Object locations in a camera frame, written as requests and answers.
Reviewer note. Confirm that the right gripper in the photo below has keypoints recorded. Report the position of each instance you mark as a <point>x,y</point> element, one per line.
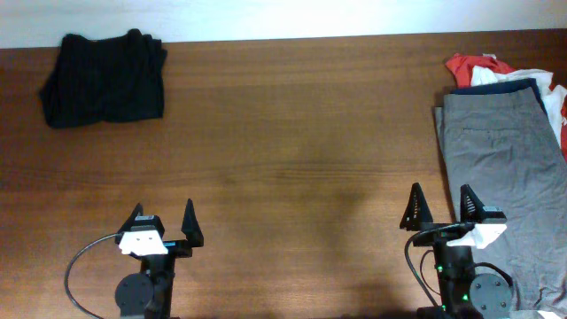
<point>423,220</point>

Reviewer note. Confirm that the white garment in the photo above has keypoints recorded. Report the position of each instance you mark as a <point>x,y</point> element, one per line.
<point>552,96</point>

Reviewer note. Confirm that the black shorts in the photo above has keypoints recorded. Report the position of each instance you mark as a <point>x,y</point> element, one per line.
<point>114,80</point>

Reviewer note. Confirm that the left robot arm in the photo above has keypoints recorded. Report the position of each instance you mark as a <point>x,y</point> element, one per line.
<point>148,292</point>

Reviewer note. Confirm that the navy blue garment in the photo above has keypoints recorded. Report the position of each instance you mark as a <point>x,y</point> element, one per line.
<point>504,87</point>

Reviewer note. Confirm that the red garment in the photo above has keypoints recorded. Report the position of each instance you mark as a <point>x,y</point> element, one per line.
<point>471,71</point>

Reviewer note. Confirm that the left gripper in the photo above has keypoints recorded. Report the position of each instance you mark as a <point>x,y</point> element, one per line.
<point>191,231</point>

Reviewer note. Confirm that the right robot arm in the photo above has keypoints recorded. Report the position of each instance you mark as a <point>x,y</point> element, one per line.
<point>467,288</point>

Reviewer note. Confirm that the grey shorts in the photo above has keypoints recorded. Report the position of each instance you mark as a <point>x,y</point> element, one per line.
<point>503,147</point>

